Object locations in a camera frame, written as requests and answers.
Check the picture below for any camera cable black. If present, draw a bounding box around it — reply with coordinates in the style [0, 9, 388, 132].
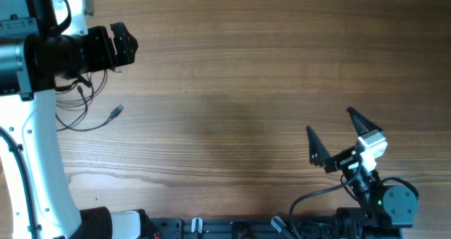
[289, 161, 362, 239]
[1, 128, 39, 239]

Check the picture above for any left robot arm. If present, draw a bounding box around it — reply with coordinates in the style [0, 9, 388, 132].
[1, 0, 147, 238]

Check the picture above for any right camera cable black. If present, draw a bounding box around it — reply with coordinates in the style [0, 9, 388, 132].
[289, 161, 362, 239]

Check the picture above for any black cable white plug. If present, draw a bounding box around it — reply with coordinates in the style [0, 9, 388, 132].
[56, 70, 110, 132]

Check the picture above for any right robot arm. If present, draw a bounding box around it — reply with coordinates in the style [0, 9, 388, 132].
[295, 106, 419, 238]

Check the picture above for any left camera cable black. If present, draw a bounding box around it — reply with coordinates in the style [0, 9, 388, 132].
[1, 128, 39, 239]

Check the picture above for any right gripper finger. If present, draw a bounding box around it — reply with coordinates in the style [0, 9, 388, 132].
[347, 106, 383, 136]
[306, 125, 330, 166]

